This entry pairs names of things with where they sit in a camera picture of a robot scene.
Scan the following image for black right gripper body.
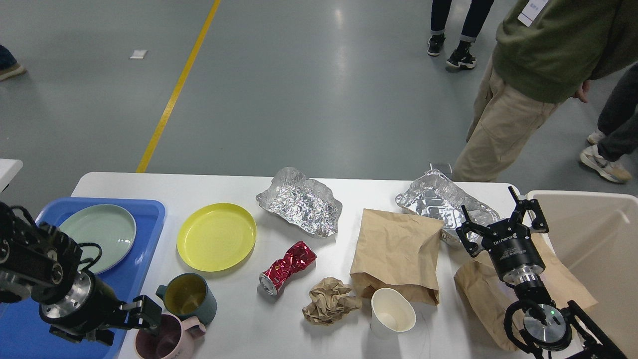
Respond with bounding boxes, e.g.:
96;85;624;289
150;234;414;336
486;223;545;286

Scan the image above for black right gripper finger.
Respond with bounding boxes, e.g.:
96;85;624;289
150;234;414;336
507;186;549;235
455;205;491;258

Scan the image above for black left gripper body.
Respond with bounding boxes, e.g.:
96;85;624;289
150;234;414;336
39;271;126;343

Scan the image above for pink mug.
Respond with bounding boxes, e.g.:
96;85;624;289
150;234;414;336
134;313;206;359

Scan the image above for dark teal mug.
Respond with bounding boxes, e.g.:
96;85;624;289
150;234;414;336
156;273;217;326

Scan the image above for yellow plastic plate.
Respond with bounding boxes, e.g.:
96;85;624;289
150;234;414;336
177;203;257;272

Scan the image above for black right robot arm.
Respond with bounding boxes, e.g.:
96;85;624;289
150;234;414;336
456;186;625;359

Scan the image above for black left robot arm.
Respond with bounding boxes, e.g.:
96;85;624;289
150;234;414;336
0;203;162;346

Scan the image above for brown paper bag right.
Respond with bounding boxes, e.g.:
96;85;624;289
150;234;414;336
454;233;598;352

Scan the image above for beige plastic bin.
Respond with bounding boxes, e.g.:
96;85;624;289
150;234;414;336
527;190;638;359

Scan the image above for crumpled foil tray right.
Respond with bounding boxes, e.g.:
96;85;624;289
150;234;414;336
395;170;501;248

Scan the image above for crumpled foil tray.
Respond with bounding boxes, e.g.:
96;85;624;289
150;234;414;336
256;167;342;238
395;170;501;248

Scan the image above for large brown paper bag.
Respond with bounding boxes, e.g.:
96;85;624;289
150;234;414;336
349;209;444;305

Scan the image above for blue plastic tray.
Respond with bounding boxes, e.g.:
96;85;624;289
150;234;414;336
0;197;165;359

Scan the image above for pale green plate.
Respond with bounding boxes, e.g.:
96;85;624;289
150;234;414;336
60;204;137;274

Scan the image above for white paper cup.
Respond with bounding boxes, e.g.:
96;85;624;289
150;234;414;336
370;288;416;339

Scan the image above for person grey trousers white sneakers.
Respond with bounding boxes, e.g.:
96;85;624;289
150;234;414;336
579;63;638;183

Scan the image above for crumpled brown paper ball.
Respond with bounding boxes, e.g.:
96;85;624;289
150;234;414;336
302;277;362;326

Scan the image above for white side table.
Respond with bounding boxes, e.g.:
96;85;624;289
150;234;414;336
0;158;23;192

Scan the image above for crushed red can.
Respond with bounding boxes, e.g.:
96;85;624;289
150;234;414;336
258;241;317;296

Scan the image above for crumpled foil tray left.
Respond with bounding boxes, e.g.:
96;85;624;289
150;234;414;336
256;167;342;238

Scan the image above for person green sweater khaki trousers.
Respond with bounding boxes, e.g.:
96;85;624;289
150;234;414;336
453;0;638;182

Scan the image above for person dark trousers black sneakers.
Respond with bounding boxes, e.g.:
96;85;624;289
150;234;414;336
427;0;495;70

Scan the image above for person blue jeans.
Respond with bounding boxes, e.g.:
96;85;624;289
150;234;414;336
0;45;27;82

